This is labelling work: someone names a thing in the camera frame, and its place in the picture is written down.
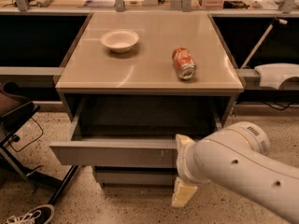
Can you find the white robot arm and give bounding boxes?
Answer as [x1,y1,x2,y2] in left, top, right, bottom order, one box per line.
[172,121,299,224]

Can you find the red cola can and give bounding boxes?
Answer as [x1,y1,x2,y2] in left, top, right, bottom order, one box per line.
[172,48,197,80]

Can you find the white paper bowl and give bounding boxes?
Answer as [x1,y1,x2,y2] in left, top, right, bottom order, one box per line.
[101,29,139,53]

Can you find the black cable on floor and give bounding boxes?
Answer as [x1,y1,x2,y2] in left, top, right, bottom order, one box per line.
[8,117,45,153]

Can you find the grey top drawer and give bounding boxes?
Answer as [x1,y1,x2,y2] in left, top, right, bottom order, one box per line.
[50,96,221,169]

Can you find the black items on right shelf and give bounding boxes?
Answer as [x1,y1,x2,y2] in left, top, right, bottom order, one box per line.
[223,0,249,8]

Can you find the black and white sneaker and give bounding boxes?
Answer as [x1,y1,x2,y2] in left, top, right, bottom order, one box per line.
[1,204,54,224]

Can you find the dark chair with metal frame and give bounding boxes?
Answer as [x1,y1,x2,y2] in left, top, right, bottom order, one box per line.
[0,81,78,205]

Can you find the white plastic cover piece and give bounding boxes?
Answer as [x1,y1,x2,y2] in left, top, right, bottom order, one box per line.
[254,63,299,90]

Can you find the grey cabinet with beige top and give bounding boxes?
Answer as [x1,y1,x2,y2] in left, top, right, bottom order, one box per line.
[56,11,243,120]

